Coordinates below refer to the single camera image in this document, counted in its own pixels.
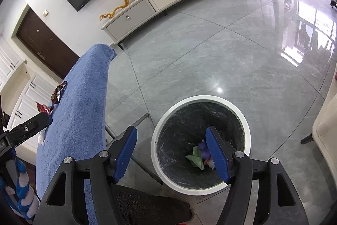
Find red packet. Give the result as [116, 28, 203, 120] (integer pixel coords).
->
[204, 158, 218, 169]

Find red orange snack wrapper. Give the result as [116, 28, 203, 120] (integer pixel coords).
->
[35, 102, 54, 116]

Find dark brown door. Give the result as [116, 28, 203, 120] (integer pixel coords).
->
[16, 8, 81, 80]

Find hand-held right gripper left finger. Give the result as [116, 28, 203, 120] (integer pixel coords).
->
[33, 125, 138, 225]

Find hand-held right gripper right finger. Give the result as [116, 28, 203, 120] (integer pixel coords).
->
[205, 126, 310, 225]

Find white lower cabinets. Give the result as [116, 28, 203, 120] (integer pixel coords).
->
[8, 72, 64, 150]

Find black mesh seat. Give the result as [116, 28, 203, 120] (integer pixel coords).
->
[109, 184, 193, 225]

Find dark candy wrapper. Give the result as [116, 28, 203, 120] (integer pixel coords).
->
[51, 81, 67, 104]

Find white round trash bin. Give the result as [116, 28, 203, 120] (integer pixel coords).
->
[151, 95, 251, 196]

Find blue white striped cloth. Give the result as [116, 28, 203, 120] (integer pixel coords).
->
[0, 158, 40, 220]

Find golden dragon figurine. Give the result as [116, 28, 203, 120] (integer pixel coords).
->
[99, 0, 136, 20]

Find cream chair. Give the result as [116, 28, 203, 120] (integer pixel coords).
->
[301, 78, 337, 170]

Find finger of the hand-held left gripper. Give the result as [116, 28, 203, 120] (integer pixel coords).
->
[5, 112, 53, 146]

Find white upper cabinets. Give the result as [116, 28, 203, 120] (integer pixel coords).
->
[0, 35, 24, 88]

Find grey television stand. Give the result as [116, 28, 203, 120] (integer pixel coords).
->
[101, 0, 220, 50]

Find purple wrapper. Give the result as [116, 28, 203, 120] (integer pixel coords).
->
[197, 141, 211, 158]

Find green paper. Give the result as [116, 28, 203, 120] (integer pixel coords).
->
[186, 146, 206, 170]

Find blue towel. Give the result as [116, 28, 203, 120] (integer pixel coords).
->
[35, 43, 118, 225]

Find white cabinets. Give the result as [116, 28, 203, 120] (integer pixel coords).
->
[8, 72, 64, 150]
[0, 35, 24, 88]

